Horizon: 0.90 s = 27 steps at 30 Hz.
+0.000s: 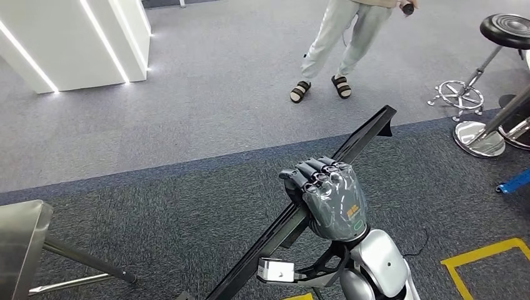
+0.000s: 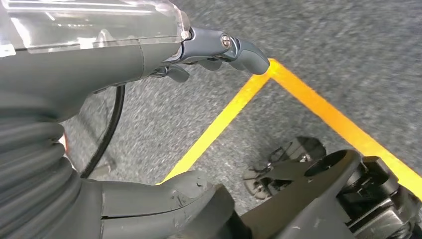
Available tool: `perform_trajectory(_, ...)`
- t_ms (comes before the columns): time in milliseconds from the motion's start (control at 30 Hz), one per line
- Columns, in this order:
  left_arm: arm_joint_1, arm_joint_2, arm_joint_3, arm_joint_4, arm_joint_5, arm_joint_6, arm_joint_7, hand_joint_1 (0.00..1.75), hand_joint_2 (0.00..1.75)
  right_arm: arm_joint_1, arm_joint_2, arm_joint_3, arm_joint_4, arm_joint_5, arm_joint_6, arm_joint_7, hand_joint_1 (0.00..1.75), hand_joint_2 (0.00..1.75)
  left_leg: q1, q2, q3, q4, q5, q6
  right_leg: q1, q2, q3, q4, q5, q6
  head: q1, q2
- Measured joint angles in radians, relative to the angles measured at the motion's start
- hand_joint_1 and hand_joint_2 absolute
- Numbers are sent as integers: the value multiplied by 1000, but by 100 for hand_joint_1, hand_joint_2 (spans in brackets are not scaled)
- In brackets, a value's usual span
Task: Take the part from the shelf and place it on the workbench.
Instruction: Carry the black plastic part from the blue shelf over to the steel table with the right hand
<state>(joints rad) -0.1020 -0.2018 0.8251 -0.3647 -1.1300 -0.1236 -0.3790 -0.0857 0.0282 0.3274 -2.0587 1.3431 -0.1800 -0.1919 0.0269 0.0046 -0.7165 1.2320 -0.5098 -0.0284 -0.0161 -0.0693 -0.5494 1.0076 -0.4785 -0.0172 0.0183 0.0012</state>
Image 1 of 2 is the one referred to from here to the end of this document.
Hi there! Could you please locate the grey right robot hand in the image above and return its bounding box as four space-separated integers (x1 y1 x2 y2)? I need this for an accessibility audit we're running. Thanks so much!
278 156 370 243

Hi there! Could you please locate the long black plastic frame part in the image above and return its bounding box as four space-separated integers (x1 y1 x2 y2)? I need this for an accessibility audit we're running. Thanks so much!
206 105 398 300

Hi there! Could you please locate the blue metal shelf rack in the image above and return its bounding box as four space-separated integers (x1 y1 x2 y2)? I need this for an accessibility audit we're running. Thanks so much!
495 167 530 194

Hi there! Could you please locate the steel workbench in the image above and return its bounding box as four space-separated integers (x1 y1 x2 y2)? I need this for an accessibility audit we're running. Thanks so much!
0 199 138 300

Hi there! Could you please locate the person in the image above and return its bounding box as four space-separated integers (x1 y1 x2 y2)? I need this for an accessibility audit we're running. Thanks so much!
289 0 419 104

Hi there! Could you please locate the black stool with chrome base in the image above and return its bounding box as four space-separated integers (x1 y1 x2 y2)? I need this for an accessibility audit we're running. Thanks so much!
427 13 530 122

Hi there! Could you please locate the white lit counter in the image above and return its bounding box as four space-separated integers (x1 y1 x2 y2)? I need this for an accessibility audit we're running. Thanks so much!
0 0 152 95

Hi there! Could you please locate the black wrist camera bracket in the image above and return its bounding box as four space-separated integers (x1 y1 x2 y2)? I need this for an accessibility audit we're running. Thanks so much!
294 242 354 289

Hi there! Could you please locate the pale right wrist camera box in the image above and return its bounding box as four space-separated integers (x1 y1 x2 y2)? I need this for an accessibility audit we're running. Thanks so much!
256 257 296 284

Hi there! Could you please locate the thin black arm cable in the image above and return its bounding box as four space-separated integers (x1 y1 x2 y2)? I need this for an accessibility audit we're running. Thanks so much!
402 227 430 258

